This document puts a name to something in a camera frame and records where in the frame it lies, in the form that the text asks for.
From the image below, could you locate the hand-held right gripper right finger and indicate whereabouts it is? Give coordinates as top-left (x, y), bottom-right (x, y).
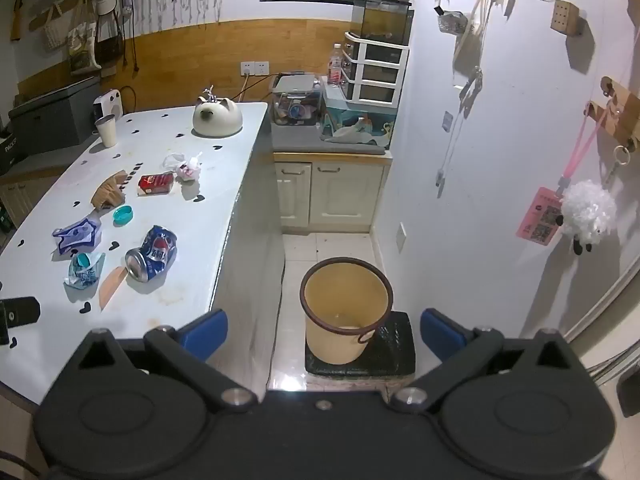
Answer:
top-left (390, 308), bottom-right (572, 414)

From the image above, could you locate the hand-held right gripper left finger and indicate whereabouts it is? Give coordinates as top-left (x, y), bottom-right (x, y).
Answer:
top-left (74, 308), bottom-right (259, 411)

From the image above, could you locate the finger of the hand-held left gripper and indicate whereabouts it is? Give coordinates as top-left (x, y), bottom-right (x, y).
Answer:
top-left (0, 296), bottom-right (41, 346)

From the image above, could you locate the teal and white wrapper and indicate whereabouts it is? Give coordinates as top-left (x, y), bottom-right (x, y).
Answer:
top-left (63, 252), bottom-right (107, 291)

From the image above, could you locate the blue and white packet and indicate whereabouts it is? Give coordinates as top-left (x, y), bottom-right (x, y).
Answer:
top-left (52, 214), bottom-right (104, 256)

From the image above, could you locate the tan cardboard strip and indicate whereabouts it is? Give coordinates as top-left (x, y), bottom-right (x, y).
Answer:
top-left (98, 265), bottom-right (129, 310)

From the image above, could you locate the crushed blue soda can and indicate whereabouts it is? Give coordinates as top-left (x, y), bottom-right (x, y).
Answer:
top-left (124, 225), bottom-right (179, 283)

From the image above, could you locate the yellow bin with brown rim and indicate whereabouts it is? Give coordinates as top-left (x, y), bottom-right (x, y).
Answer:
top-left (299, 257), bottom-right (394, 365)

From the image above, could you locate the black woven floor mat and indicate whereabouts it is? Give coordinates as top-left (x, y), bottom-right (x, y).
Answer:
top-left (304, 311), bottom-right (417, 377)

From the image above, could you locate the pink card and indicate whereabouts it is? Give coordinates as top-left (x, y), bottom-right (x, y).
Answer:
top-left (515, 187), bottom-right (565, 247)

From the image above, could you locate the black printed box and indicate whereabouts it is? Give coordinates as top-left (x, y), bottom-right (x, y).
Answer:
top-left (0, 129), bottom-right (27, 177)

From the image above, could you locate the cream cabinet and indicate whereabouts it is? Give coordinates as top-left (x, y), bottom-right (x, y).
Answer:
top-left (273, 154), bottom-right (394, 234)

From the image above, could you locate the grey storage box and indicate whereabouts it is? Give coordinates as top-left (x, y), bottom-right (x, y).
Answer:
top-left (7, 75), bottom-right (101, 154)

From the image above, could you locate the white paper cup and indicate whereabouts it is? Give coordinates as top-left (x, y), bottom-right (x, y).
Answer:
top-left (94, 114), bottom-right (119, 149)

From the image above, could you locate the white cat-shaped container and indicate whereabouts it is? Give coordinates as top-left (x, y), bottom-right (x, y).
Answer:
top-left (192, 85), bottom-right (244, 138)

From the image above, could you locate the small white appliance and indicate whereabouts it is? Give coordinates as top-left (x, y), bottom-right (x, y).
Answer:
top-left (92, 88), bottom-right (124, 121)

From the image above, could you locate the clear plastic storage box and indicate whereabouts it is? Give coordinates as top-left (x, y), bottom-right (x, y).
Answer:
top-left (269, 80), bottom-right (324, 127)

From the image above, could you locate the teal printed box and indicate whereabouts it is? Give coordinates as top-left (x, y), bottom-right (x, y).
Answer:
top-left (322, 80), bottom-right (396, 149)

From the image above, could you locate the metal keyring with keys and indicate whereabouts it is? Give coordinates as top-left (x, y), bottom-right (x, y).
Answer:
top-left (606, 144), bottom-right (632, 187)

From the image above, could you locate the grey flat device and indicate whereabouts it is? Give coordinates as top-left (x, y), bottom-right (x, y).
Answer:
top-left (274, 73), bottom-right (317, 94)

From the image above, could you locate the white drawer unit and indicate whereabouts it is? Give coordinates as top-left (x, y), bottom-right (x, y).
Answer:
top-left (344, 32), bottom-right (411, 106)

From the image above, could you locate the printed tote bag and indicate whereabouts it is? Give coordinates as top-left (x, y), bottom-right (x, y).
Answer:
top-left (67, 0), bottom-right (104, 77)

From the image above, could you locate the woven basket bag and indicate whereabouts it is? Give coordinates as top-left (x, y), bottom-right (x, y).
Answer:
top-left (42, 2), bottom-right (69, 51)

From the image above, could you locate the plastic bottle with pink label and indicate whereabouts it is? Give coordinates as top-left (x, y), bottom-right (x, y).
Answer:
top-left (327, 43), bottom-right (347, 85)

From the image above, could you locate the wooden key rack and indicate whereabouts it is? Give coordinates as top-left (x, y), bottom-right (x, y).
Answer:
top-left (584, 76), bottom-right (640, 154)

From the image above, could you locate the clear pouch with black clip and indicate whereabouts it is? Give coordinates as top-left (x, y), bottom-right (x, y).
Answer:
top-left (434, 5), bottom-right (469, 34)

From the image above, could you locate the glass fish tank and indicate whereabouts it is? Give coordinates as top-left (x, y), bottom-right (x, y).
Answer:
top-left (349, 0), bottom-right (415, 46)

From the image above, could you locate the wooden block with holes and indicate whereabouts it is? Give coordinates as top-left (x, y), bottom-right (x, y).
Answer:
top-left (550, 0), bottom-right (584, 37)

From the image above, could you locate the white plush sheep keychain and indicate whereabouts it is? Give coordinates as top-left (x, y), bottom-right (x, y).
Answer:
top-left (559, 179), bottom-right (618, 256)

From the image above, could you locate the white hanging cable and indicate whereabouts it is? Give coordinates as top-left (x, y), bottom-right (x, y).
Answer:
top-left (436, 66), bottom-right (484, 197)

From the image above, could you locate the pink lanyard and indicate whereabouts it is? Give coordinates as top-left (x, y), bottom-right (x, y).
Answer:
top-left (561, 104), bottom-right (610, 182)

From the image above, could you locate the black power cable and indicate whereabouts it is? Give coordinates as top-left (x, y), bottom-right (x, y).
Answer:
top-left (239, 73), bottom-right (302, 104)

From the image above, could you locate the white bucket bag black strap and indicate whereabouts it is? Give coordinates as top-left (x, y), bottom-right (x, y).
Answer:
top-left (92, 0), bottom-right (126, 64)

